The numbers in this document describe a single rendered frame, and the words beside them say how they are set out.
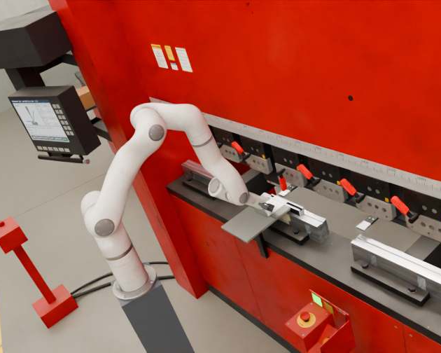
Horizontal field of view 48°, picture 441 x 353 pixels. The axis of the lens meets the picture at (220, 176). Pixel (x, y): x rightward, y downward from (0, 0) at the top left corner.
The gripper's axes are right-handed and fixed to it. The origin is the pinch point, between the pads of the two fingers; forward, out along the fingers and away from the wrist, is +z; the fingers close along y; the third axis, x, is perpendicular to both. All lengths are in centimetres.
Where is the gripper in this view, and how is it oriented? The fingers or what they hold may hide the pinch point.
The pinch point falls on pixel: (265, 205)
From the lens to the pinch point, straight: 218.0
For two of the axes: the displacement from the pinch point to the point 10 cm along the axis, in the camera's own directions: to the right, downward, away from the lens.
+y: -5.8, -2.8, 7.7
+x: -4.0, 9.2, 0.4
